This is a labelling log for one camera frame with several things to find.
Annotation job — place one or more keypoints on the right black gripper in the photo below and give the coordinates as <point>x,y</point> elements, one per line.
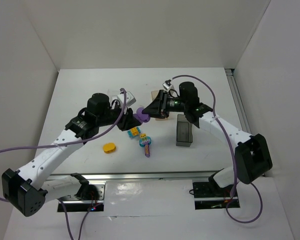
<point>161,103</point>

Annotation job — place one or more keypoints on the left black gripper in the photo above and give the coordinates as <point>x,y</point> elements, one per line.
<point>121,118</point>

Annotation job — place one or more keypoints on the purple curved lego brick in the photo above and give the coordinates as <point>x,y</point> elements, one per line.
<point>142,117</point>

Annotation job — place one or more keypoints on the yellow rounded lego brick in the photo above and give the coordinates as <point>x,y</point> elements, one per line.
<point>109,148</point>

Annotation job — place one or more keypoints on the purple printed lego piece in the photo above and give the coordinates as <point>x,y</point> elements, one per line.
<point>147,151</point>

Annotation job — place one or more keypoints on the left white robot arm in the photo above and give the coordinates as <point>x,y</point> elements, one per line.
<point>27,189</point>

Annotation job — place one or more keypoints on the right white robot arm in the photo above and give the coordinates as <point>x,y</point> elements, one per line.
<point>204,117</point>

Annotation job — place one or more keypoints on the yellow arched lego brick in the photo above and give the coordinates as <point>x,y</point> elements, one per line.
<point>134,131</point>

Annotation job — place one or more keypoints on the teal lego brick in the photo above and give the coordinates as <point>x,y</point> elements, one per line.
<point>131,136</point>

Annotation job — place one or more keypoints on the orange transparent container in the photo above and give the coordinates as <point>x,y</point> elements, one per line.
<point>153,96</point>

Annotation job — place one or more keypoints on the yellow smiley face lego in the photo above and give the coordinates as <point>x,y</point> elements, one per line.
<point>143,136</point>

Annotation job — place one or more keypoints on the teal frog oval lego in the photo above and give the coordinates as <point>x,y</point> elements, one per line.
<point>145,141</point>

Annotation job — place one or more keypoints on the clear plastic container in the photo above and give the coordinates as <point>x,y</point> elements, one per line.
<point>113,94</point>

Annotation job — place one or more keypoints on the smoky grey container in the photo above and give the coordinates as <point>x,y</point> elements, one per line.
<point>184,136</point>

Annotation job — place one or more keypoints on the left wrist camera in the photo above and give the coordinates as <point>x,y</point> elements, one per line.
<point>127,98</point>

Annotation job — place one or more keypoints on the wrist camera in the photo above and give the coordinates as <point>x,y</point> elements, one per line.
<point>168,86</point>
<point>127,98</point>

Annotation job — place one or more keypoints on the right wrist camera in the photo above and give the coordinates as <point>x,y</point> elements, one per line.
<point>168,86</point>

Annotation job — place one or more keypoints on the aluminium rail right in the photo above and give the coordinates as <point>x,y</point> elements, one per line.
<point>242,117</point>

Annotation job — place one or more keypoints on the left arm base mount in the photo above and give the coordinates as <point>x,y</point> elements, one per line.
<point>74,204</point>

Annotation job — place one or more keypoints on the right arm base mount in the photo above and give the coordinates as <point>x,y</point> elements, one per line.
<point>210,197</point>

